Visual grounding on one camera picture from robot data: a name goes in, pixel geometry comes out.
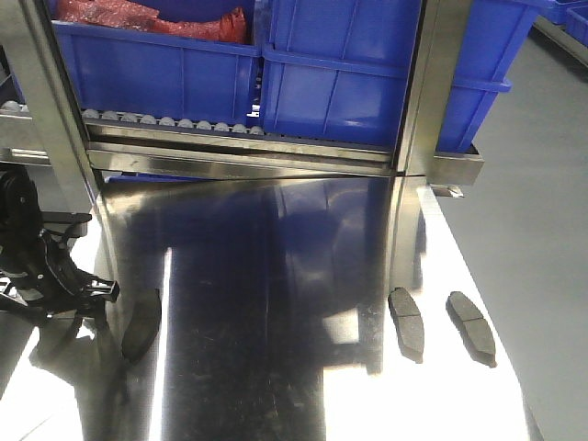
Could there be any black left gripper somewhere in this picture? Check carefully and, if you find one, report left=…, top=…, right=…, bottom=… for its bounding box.
left=1, top=169, right=119, bottom=322

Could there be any dark grey brake pad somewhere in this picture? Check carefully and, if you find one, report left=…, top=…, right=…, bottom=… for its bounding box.
left=121, top=288, right=162, bottom=364
left=446, top=291, right=497, bottom=368
left=388, top=288, right=424, bottom=364

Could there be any grey roller conveyor track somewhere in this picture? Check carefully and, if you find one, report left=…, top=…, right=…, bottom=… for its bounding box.
left=82, top=108, right=266, bottom=136

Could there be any blue plastic crate left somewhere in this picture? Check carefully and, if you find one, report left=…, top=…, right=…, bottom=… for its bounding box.
left=53, top=21, right=261, bottom=124

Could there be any blue plastic crate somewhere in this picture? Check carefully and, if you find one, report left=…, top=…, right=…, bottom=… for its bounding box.
left=53, top=21, right=261, bottom=124
left=260, top=1, right=544, bottom=153

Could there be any red plastic bag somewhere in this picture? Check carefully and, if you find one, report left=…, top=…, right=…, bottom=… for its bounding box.
left=53, top=1, right=247, bottom=44

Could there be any blue plastic crate right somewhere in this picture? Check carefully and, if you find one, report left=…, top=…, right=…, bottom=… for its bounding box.
left=260, top=1, right=544, bottom=153

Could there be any stainless steel rack frame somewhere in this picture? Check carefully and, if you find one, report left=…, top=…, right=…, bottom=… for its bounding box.
left=0, top=0, right=485, bottom=258

